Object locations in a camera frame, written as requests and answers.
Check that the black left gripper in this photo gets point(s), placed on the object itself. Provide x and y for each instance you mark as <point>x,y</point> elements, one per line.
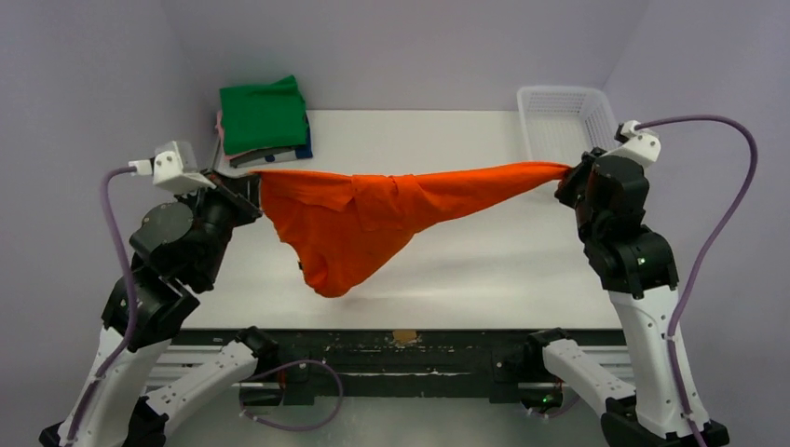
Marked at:
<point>240,196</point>

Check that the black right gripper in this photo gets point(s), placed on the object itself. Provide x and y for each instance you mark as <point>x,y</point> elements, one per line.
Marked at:
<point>577,187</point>

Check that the orange t-shirt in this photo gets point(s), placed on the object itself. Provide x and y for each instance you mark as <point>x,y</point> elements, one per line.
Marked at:
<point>343,228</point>

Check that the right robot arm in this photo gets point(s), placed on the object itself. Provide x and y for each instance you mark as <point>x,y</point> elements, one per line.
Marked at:
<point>636,268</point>

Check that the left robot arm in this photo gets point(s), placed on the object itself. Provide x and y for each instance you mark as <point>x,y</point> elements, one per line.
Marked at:
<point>177,254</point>

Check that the folded grey t-shirt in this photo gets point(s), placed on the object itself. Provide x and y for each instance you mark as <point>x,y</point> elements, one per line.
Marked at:
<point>254,163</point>

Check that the white plastic basket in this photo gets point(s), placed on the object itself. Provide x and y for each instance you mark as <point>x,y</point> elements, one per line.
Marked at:
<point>560,123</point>

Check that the folded pink t-shirt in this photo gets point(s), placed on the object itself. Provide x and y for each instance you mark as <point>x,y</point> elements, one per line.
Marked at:
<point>221,139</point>

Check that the folded blue t-shirt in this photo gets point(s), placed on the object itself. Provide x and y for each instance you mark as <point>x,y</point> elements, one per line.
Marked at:
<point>303,151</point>

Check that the folded green t-shirt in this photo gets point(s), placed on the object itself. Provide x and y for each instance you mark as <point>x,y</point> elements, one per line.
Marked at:
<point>263,116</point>

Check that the brown tape piece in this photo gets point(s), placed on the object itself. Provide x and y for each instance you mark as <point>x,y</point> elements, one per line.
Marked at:
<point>405,337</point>

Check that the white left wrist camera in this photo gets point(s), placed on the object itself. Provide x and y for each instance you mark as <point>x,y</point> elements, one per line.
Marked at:
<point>174,169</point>

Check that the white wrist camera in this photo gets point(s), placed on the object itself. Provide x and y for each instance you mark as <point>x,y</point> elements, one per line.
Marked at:
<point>642,146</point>
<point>174,169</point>

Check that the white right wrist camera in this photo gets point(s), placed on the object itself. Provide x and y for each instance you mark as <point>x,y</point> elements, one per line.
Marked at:
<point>642,146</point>

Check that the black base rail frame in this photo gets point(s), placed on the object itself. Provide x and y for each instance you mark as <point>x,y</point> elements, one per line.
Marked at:
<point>495,365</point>

